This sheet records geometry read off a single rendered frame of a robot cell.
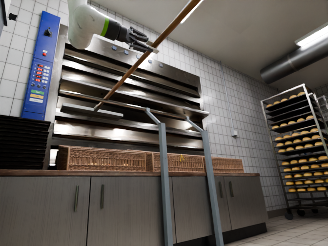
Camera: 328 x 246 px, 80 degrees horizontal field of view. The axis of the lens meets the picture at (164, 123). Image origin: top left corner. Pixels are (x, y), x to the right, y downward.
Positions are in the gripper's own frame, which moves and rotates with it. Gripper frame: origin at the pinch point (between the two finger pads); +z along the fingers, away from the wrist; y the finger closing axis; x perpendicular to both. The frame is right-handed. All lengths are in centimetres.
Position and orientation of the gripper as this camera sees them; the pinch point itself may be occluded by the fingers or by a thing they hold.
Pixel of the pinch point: (153, 47)
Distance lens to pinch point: 114.9
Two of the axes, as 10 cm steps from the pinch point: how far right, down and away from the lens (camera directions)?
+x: 5.7, -3.1, -7.6
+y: 0.5, 9.4, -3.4
